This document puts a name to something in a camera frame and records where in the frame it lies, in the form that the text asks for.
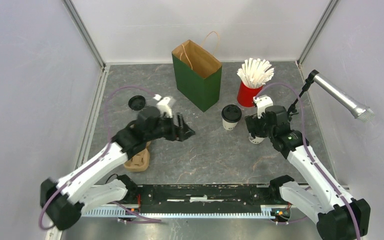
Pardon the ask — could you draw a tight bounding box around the brown cardboard cup carrier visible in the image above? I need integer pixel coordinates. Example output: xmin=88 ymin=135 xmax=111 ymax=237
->
xmin=123 ymin=141 xmax=152 ymax=172

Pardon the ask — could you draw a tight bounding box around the white wrapped straws bundle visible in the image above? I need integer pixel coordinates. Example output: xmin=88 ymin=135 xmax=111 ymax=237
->
xmin=236 ymin=58 xmax=275 ymax=89

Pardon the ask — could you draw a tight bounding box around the red cup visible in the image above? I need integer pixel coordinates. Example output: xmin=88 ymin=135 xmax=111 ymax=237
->
xmin=236 ymin=82 xmax=264 ymax=108

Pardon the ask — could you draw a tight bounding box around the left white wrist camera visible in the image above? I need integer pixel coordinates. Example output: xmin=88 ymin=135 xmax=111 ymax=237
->
xmin=152 ymin=94 xmax=176 ymax=118

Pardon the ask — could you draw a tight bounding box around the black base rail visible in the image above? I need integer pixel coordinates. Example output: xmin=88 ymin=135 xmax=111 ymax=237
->
xmin=118 ymin=183 xmax=288 ymax=214

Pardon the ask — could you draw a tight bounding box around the green paper bag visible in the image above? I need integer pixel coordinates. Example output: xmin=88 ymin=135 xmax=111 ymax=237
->
xmin=171 ymin=31 xmax=222 ymax=112

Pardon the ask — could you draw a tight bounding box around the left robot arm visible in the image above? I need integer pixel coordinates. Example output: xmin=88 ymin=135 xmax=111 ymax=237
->
xmin=38 ymin=106 xmax=196 ymax=231

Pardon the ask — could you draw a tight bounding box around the silver microphone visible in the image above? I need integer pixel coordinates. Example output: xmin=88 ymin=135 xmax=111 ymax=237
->
xmin=308 ymin=69 xmax=375 ymax=122

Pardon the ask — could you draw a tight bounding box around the white paper coffee cup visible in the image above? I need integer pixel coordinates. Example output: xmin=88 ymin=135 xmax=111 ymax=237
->
xmin=222 ymin=119 xmax=238 ymax=131

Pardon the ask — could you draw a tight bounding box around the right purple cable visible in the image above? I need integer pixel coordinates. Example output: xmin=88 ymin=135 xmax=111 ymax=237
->
xmin=254 ymin=82 xmax=362 ymax=240

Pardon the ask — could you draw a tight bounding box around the black coffee lid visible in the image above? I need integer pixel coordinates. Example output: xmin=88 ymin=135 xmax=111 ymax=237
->
xmin=128 ymin=95 xmax=147 ymax=111
xmin=221 ymin=104 xmax=242 ymax=123

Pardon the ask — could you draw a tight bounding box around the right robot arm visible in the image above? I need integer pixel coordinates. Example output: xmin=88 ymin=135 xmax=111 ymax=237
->
xmin=244 ymin=105 xmax=371 ymax=240

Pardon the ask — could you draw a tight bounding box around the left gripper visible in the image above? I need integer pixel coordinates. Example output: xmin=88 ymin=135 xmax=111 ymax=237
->
xmin=146 ymin=112 xmax=196 ymax=142

